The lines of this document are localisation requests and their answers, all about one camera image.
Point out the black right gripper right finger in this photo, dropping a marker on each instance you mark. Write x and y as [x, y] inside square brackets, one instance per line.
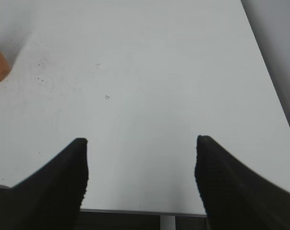
[234, 196]

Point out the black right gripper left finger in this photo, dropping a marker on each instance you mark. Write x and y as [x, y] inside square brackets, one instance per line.
[50, 198]

